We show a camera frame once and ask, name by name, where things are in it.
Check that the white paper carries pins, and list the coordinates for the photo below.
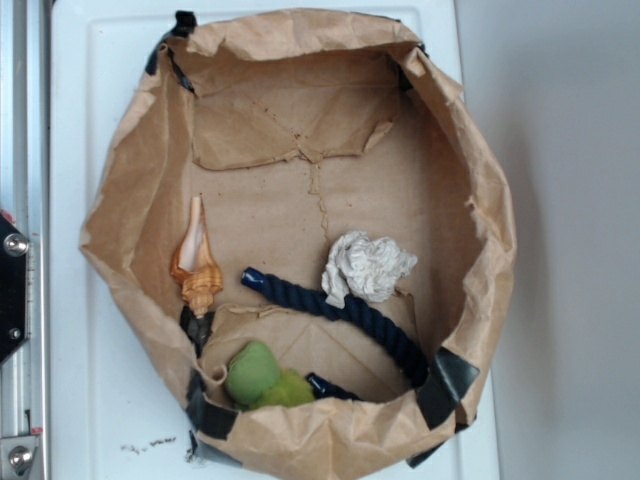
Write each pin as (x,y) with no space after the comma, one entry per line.
(365,268)

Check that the brown paper bag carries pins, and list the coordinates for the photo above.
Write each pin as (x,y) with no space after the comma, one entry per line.
(295,127)

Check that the orange conch seashell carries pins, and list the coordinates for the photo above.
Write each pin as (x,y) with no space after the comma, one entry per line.
(193,266)

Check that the green plush toy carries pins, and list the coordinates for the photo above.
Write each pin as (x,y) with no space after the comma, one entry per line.
(255,380)

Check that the black metal bracket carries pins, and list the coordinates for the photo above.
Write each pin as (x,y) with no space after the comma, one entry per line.
(13,283)

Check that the aluminium frame rail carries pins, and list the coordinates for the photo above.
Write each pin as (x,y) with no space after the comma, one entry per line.
(25,108)

